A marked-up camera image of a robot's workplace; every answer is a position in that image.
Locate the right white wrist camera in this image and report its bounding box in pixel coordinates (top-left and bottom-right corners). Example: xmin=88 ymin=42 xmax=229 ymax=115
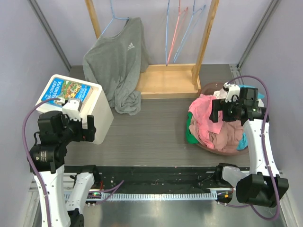
xmin=223 ymin=82 xmax=241 ymax=103

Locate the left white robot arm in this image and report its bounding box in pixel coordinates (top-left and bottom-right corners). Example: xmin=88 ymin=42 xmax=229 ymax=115
xmin=29 ymin=111 xmax=101 ymax=227

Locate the pink t shirt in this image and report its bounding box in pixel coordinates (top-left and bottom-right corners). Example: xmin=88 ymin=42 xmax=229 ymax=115
xmin=188 ymin=94 xmax=223 ymax=136

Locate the white garment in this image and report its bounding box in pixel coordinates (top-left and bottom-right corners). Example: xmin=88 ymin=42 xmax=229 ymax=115
xmin=213 ymin=89 xmax=265 ymax=107

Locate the blue hanger holding grey shirt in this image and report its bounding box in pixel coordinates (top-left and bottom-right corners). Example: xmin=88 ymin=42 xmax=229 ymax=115
xmin=101 ymin=0 xmax=130 ymax=38

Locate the blue treehouse book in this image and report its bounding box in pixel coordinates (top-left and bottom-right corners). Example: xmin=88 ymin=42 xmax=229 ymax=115
xmin=41 ymin=78 xmax=92 ymax=107

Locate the brown laundry basket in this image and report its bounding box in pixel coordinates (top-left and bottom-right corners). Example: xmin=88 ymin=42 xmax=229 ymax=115
xmin=186 ymin=83 xmax=248 ymax=156

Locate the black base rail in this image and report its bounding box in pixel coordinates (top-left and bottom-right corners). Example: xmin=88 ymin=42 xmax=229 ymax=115
xmin=63 ymin=165 xmax=251 ymax=194

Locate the white slotted cable duct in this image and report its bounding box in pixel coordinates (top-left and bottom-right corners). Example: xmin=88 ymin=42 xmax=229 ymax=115
xmin=63 ymin=192 xmax=218 ymax=201

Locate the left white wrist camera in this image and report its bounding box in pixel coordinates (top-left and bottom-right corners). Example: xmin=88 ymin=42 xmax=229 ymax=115
xmin=57 ymin=97 xmax=82 ymax=122

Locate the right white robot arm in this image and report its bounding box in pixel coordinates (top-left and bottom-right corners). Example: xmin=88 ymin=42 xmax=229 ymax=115
xmin=209 ymin=99 xmax=289 ymax=208

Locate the grey adidas shirt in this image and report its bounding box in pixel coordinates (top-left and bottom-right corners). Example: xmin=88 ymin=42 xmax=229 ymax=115
xmin=82 ymin=17 xmax=150 ymax=115

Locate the cyan shirt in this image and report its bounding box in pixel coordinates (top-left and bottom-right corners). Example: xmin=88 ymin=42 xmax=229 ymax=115
xmin=236 ymin=85 xmax=265 ymax=151

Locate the wooden clothes rack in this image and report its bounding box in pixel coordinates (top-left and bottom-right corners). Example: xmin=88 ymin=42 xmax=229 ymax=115
xmin=87 ymin=0 xmax=219 ymax=100

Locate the mauve shirt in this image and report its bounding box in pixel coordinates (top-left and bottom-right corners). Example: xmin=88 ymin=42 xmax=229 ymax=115
xmin=189 ymin=117 xmax=244 ymax=153

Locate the green garment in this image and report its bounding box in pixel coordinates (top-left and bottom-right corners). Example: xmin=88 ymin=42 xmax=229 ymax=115
xmin=185 ymin=112 xmax=199 ymax=144

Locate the light blue wire hanger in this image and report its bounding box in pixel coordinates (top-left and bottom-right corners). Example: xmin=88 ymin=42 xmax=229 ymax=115
xmin=165 ymin=0 xmax=170 ymax=66

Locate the white foam box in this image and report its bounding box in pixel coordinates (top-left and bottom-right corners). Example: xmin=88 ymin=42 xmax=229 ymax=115
xmin=37 ymin=74 xmax=114 ymax=145

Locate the pink wire hanger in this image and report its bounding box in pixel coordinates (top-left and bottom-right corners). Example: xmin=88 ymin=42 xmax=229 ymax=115
xmin=168 ymin=0 xmax=188 ymax=65

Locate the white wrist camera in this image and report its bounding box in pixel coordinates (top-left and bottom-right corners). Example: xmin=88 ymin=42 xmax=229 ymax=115
xmin=57 ymin=97 xmax=82 ymax=122
xmin=223 ymin=82 xmax=241 ymax=103

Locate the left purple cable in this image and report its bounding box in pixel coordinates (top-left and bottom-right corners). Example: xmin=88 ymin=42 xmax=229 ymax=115
xmin=22 ymin=97 xmax=62 ymax=227

